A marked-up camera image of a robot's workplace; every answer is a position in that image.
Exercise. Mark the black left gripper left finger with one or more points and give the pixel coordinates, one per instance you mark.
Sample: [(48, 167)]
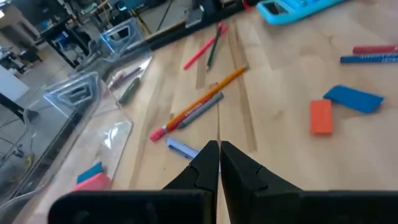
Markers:
[(202, 183)]

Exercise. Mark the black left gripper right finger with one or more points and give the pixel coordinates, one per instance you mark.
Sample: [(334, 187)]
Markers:
[(248, 193)]

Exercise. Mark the periwinkle pen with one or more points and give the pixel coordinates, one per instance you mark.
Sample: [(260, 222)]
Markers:
[(180, 148)]

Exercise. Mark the orange pencil with pink eraser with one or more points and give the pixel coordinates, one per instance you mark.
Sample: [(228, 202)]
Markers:
[(217, 87)]

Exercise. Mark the pink eraser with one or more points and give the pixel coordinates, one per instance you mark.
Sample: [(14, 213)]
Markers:
[(93, 183)]

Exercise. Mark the blue eraser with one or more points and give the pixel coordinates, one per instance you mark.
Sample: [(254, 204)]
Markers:
[(90, 172), (354, 99)]

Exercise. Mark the green crayon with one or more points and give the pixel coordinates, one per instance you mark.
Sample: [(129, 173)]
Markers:
[(130, 91)]

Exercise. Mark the indigo crayon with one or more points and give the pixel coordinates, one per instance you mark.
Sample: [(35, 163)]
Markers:
[(127, 77)]

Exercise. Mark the dark green pencil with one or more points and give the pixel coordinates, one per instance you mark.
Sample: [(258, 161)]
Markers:
[(214, 49)]

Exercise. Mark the grey crayon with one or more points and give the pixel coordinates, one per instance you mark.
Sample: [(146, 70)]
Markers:
[(202, 109)]

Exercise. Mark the red eraser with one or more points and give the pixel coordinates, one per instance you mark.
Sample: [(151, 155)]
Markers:
[(321, 116)]

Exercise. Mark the clear plastic bin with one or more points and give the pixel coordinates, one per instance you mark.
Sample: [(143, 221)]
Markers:
[(124, 37), (62, 140)]

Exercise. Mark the blue marker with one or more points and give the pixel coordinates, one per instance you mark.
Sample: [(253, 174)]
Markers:
[(370, 58)]

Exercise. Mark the teal calculator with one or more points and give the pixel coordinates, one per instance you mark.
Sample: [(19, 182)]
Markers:
[(289, 14)]

